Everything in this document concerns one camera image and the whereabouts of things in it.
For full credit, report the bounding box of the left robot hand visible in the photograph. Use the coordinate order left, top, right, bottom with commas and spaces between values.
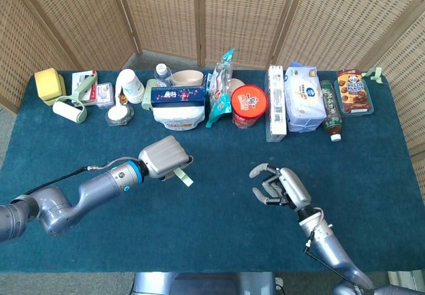
138, 135, 194, 180

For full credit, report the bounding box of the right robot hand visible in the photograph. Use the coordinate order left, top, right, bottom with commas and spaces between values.
249, 163, 313, 211

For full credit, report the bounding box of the green sticky note pad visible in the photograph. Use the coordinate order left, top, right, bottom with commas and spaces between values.
172, 167, 194, 187

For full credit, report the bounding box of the white plastic tub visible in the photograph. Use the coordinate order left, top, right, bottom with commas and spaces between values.
152, 104, 207, 132

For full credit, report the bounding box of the foil wrapped round cake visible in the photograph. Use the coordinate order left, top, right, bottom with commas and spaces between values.
105, 104, 135, 127

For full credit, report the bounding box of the navy blue long box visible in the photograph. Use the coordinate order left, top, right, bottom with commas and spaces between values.
150, 85, 207, 108

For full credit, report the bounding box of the pale green plastic stand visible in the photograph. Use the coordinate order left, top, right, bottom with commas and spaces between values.
141, 78, 159, 112

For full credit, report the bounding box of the teal snack bag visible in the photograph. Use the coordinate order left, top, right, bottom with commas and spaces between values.
205, 48, 236, 129

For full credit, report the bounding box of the white green tissue box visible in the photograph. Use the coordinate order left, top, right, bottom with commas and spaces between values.
265, 64, 288, 143

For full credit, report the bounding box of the white paper cup stack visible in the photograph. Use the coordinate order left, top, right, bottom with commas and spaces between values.
115, 68, 146, 105

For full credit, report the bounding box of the green tea bottle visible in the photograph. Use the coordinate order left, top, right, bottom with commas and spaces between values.
320, 80, 343, 142

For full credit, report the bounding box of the clear water bottle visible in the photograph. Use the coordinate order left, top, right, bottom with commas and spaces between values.
153, 63, 173, 88

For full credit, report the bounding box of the beige bowl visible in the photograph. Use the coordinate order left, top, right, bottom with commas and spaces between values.
171, 70, 204, 87

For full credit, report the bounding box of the clear pink plastic box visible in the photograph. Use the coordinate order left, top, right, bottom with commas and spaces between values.
96, 82, 116, 110

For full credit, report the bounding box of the blue white tissue pack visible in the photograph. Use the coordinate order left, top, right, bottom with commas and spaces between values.
284, 61, 327, 133

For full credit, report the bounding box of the blue table cloth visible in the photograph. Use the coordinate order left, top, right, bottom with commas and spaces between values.
0, 70, 425, 272

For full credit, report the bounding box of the red instant noodle cup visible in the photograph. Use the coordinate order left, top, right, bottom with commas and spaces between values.
230, 84, 268, 129

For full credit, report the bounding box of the beige round container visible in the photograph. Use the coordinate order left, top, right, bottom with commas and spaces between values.
228, 78, 246, 93

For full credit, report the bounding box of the green white lint roller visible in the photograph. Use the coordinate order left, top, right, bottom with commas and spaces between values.
52, 70, 99, 125

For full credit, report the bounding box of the red white small box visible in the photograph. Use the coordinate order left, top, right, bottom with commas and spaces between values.
71, 70, 99, 106

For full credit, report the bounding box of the Hello Panda biscuit box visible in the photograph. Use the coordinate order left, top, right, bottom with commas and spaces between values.
337, 68, 370, 113

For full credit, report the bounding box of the grey robot torso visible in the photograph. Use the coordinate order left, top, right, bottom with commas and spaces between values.
131, 271, 276, 295

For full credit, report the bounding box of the yellow sponge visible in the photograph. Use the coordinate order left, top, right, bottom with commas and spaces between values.
34, 67, 67, 106

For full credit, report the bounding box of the pale green plastic hook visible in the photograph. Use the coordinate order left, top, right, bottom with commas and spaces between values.
361, 67, 384, 84

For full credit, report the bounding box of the rattan folding screen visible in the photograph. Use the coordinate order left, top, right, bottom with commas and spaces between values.
0, 0, 425, 163

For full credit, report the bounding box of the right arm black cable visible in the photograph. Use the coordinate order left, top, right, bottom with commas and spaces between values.
303, 208, 366, 289

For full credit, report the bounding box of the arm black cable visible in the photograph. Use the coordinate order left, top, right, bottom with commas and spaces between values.
303, 208, 366, 289
25, 157, 140, 196

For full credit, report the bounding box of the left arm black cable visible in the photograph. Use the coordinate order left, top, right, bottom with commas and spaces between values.
25, 157, 140, 196

